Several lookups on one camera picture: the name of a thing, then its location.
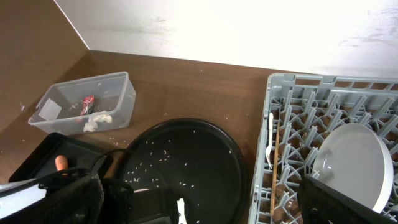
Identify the clear plastic bin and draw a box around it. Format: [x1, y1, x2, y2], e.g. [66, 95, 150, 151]
[28, 72, 136, 135]

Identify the grey dishwasher rack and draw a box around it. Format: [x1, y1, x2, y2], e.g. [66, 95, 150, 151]
[248, 73, 397, 223]

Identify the white tissue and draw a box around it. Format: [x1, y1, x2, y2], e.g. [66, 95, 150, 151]
[83, 111, 113, 132]

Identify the white plastic fork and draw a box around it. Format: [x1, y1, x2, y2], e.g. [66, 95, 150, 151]
[265, 113, 274, 169]

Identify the round black serving tray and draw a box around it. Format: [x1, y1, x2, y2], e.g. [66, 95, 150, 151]
[114, 118, 248, 223]

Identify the orange carrot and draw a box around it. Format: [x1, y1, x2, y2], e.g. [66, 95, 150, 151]
[55, 155, 68, 171]

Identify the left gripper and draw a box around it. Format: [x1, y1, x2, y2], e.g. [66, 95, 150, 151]
[37, 148, 187, 224]

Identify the red snack wrapper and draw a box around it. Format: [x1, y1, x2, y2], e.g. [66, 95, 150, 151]
[80, 95, 95, 116]

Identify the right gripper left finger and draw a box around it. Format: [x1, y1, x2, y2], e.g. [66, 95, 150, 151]
[1, 173, 103, 224]

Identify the wooden chopstick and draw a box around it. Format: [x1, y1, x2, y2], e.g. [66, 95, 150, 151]
[270, 122, 280, 219]

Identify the pale blue plate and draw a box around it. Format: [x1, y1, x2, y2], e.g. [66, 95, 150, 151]
[312, 124, 394, 213]

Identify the black rectangular tray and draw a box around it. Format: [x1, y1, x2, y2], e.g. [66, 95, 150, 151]
[9, 133, 104, 182]

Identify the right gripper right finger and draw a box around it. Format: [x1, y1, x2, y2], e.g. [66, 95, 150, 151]
[297, 175, 395, 224]

